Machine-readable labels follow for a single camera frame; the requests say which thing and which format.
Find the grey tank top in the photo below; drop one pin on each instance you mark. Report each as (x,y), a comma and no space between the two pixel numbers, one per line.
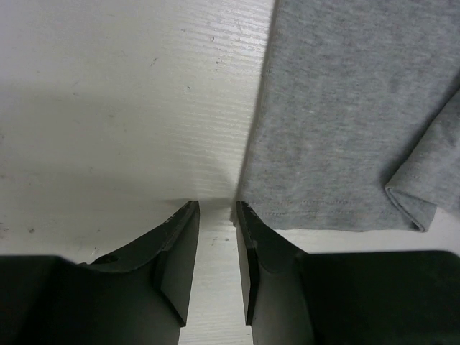
(358,125)

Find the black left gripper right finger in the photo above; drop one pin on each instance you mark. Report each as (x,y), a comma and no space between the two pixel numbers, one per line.
(293,297)

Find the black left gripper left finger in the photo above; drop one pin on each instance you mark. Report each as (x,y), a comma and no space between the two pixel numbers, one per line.
(137,294)

